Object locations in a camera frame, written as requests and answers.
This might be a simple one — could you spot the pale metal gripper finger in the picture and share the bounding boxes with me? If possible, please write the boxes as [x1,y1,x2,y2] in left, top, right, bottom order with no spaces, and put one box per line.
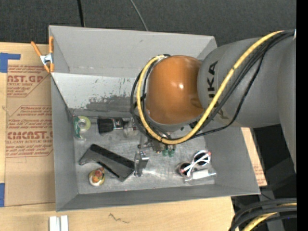
[133,151,150,178]
[137,133,150,152]

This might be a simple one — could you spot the dark green flat block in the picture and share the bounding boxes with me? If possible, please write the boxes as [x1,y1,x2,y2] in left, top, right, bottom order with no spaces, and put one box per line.
[78,143,136,182]

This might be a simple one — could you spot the black capped dark bottle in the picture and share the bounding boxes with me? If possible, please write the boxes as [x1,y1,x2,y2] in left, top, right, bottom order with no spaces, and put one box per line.
[96,117,132,135]

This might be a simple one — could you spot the white sunglasses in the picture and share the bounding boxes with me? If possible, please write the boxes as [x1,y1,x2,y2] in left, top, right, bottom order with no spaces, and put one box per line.
[176,150,213,178]

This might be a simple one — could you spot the green and white tape roll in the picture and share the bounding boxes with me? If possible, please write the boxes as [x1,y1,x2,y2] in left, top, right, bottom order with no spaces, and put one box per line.
[73,115,92,140]

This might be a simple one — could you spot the grey metal bin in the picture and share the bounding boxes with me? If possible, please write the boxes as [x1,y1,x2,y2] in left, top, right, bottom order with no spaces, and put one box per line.
[48,25,262,213]

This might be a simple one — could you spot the brown cardboard board red print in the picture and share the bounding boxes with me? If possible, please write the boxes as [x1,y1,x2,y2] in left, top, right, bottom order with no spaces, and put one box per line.
[0,41,56,208]

